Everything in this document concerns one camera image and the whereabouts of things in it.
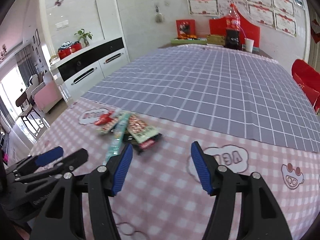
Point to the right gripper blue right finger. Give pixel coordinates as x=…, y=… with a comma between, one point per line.
x=201, y=167

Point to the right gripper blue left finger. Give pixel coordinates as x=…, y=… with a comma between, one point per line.
x=122, y=168

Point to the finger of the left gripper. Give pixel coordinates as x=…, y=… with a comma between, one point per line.
x=49, y=156

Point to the black snack packet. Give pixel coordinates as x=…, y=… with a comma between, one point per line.
x=144, y=146

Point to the red white checkered snack packet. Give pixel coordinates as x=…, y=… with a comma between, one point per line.
x=140, y=130

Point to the dark wooden chair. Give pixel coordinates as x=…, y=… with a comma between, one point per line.
x=26, y=115

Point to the pink checkered tablecloth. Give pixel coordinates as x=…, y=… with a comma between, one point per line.
x=162, y=197

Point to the red crumpled wrapper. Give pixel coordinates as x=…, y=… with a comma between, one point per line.
x=104, y=118

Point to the pink blanket on sofa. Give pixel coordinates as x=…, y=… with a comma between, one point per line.
x=46, y=96

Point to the beige sofa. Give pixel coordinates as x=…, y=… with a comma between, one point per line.
x=36, y=80

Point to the purple grid tablecloth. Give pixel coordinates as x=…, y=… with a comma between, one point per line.
x=217, y=89

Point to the white black sideboard cabinet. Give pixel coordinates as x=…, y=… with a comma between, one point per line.
x=77, y=73

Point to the red gift box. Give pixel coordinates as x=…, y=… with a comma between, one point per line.
x=67, y=48

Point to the green tray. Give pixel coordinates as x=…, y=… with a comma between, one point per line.
x=178, y=41

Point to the cola bottle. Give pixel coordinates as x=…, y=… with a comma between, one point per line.
x=232, y=40

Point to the white paper cup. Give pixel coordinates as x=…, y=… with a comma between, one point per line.
x=249, y=44

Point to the potted green plant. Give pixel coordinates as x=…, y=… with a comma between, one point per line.
x=85, y=36

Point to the red photo frame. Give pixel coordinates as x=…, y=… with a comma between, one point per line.
x=186, y=29

